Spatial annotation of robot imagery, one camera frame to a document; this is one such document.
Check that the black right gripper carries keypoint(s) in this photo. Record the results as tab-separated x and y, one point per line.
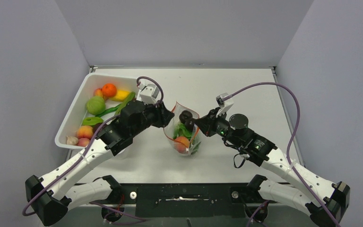
206	123

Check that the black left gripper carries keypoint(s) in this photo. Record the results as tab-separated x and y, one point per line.
163	115

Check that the dark plum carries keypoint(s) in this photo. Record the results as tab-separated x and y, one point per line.
185	115
189	125

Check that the white green napa cabbage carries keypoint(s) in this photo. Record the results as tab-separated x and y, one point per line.
193	137

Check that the clear red-zipper bag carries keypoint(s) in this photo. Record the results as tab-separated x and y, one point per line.
169	129

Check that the orange fruit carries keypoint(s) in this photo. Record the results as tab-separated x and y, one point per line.
109	90

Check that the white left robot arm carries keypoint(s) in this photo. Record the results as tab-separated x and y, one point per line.
108	140

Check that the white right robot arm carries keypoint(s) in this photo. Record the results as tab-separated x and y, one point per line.
324	201

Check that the green leafy vegetable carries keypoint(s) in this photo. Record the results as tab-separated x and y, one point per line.
128	98

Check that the yellow lemon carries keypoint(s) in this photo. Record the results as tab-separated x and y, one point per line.
120	96

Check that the green chili pepper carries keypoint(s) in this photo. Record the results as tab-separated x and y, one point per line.
108	111

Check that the green pepper slice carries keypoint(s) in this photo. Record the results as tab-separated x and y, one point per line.
92	121

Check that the pink peach bottom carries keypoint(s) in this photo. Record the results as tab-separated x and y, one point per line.
83	142

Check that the white plastic bin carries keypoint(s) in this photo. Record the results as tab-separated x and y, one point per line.
77	110

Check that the garlic bulb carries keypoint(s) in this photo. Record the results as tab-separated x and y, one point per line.
71	140

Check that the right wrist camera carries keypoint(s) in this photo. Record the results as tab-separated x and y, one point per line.
225	102

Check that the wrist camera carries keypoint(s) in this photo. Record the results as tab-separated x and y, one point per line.
225	102
148	93

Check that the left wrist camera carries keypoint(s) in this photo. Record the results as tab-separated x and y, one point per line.
148	93

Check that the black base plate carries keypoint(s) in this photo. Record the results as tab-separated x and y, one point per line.
147	200

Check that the aluminium frame rail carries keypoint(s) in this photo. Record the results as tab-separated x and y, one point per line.
103	191

